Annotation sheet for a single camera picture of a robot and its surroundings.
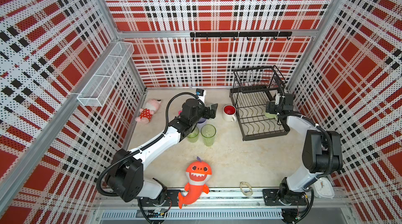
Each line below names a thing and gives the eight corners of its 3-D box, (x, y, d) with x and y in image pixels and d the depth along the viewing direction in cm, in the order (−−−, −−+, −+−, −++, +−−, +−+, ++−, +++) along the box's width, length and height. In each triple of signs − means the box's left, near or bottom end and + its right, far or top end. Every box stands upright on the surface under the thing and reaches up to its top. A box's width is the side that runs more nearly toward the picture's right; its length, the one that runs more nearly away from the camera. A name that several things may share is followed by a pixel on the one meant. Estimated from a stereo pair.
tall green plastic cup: (202, 147, 93) (200, 136, 82) (202, 135, 98) (201, 123, 87) (215, 147, 93) (216, 136, 82) (215, 135, 98) (215, 123, 87)
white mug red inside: (223, 122, 102) (223, 117, 97) (222, 110, 108) (222, 104, 103) (236, 122, 102) (237, 117, 97) (234, 110, 108) (235, 104, 103)
